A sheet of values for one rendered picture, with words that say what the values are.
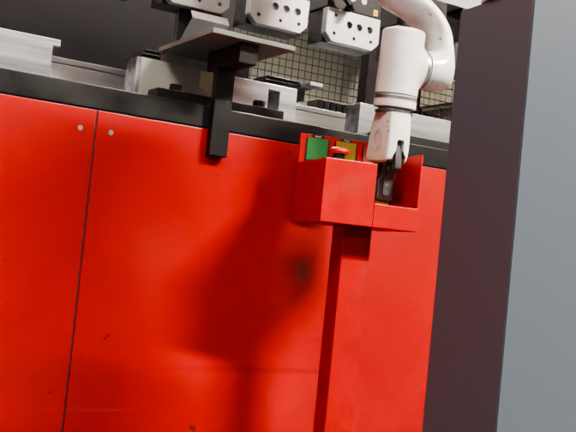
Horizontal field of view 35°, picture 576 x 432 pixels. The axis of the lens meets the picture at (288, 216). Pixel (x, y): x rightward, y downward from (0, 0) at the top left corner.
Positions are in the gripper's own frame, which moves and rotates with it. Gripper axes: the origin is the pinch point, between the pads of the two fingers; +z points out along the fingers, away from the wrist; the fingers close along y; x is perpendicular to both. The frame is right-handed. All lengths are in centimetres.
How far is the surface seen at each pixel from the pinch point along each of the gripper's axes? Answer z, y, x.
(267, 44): -24.8, -5.3, -25.9
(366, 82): -36, -123, 45
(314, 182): 0.3, 1.3, -15.1
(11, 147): 1, -7, -70
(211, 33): -24.8, -3.9, -37.3
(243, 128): -8.9, -17.4, -25.2
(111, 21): -35, -82, -47
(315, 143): -7.5, -9.6, -11.8
